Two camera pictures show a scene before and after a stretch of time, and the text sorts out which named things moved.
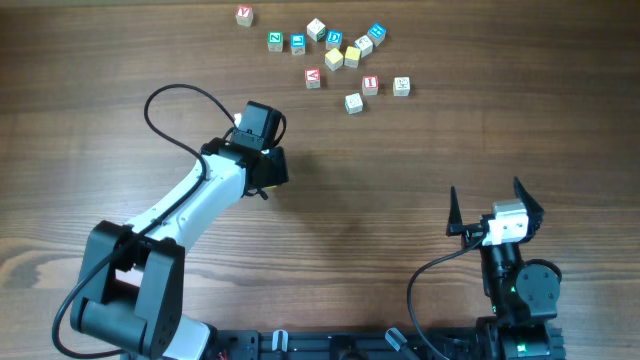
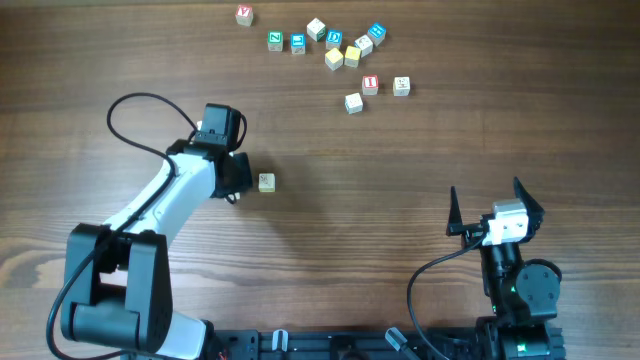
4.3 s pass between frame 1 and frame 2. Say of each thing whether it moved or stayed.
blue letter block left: stayed
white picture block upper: stayed
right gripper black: stayed
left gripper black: moved
